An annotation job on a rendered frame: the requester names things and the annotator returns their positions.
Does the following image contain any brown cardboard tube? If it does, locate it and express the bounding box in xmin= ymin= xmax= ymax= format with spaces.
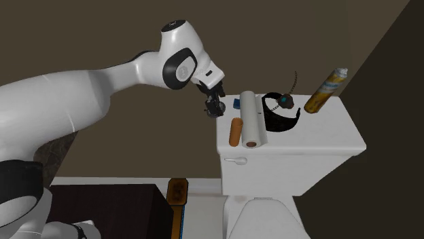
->
xmin=228 ymin=117 xmax=245 ymax=148

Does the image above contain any gold spray can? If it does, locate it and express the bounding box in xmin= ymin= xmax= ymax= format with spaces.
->
xmin=303 ymin=67 xmax=349 ymax=115

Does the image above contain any white paper towel roll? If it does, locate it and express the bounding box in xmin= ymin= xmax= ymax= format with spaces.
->
xmin=239 ymin=90 xmax=269 ymax=149

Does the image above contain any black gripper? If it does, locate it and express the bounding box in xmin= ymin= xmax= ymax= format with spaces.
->
xmin=196 ymin=79 xmax=228 ymax=119

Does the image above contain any dark robot stand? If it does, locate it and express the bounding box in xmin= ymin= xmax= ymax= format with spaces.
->
xmin=46 ymin=183 xmax=175 ymax=239

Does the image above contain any white toilet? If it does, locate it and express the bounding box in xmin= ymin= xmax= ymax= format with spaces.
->
xmin=215 ymin=94 xmax=368 ymax=239

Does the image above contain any black curved collar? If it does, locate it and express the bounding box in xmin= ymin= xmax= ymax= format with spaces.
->
xmin=261 ymin=92 xmax=302 ymax=133

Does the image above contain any brown pendant with chain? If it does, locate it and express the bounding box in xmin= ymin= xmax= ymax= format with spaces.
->
xmin=270 ymin=70 xmax=298 ymax=113

